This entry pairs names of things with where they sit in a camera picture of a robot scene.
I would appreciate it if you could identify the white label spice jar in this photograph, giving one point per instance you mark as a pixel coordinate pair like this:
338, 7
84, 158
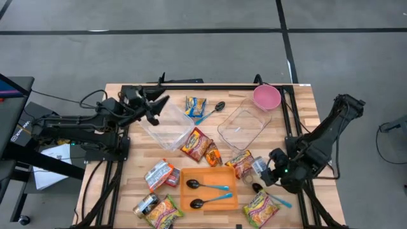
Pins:
259, 165

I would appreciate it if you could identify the small clear glass cup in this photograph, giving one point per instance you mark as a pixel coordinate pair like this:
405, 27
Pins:
248, 178

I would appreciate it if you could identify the green instant noodle packet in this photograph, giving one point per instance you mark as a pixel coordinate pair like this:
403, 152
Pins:
163, 213
259, 211

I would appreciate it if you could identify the pink bowl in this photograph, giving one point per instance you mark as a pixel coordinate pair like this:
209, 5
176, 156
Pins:
267, 97

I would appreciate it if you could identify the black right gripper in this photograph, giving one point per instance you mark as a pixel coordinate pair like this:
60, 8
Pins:
289, 178

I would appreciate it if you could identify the red yellow noodle packet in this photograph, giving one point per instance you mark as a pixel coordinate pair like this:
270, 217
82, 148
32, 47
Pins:
241, 163

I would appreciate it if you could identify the black desk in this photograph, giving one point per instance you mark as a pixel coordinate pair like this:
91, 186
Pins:
12, 121

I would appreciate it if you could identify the blue red screen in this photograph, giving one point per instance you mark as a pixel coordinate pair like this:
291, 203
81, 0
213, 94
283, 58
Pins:
8, 90

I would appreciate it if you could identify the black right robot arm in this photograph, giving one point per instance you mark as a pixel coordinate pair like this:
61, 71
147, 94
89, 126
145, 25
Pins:
334, 133

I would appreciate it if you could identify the black rear bracket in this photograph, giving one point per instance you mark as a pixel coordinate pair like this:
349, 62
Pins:
162, 79

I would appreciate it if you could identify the black caster wheel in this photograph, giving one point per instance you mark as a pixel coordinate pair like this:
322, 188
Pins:
24, 220

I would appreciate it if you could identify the orange translucent plastic tray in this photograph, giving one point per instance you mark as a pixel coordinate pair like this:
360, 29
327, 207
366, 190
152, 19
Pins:
210, 173

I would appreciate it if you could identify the small orange snack packet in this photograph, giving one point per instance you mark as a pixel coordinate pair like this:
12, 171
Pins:
213, 156

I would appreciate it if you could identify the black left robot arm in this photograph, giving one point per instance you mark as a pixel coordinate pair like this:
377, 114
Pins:
79, 130

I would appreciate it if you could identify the blue yellow noodle packet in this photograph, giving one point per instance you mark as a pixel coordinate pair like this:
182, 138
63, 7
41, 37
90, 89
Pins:
195, 106

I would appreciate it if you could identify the black box white logo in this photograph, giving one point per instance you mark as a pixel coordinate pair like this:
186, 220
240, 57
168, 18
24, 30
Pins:
35, 109

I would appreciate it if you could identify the yellow black device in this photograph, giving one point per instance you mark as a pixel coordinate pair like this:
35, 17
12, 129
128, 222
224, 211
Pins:
63, 141

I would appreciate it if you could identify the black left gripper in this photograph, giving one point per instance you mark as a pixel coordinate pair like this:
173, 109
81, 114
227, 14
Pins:
133, 101

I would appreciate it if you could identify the metal food can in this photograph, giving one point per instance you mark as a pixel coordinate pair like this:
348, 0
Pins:
145, 205

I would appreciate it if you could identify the orange noodle packet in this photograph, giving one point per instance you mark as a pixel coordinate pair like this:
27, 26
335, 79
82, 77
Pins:
157, 175

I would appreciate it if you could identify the clear plastic container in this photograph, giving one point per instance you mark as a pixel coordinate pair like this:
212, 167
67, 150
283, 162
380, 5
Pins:
171, 130

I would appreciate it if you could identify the white paper sheet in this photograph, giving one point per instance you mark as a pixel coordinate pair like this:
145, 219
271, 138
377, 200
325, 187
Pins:
47, 179

